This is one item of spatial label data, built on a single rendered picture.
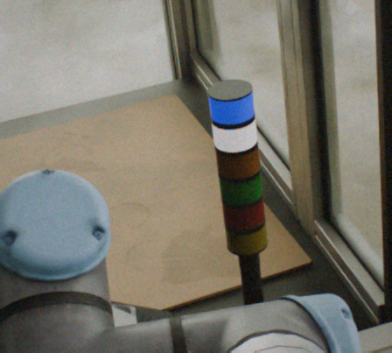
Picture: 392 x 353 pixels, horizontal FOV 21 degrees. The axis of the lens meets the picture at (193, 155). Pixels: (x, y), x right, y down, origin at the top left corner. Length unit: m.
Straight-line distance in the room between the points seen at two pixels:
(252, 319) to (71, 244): 0.12
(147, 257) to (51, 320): 0.89
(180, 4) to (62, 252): 1.39
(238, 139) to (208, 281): 0.44
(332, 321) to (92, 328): 0.14
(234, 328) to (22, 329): 0.13
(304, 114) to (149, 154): 0.43
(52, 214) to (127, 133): 1.21
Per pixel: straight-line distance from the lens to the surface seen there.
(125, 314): 0.86
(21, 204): 0.66
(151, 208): 1.64
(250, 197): 1.10
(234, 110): 1.05
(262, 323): 0.62
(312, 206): 1.49
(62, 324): 0.64
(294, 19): 1.37
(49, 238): 0.65
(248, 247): 1.13
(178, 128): 1.85
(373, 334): 1.13
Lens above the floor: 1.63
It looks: 30 degrees down
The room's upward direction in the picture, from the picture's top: 8 degrees counter-clockwise
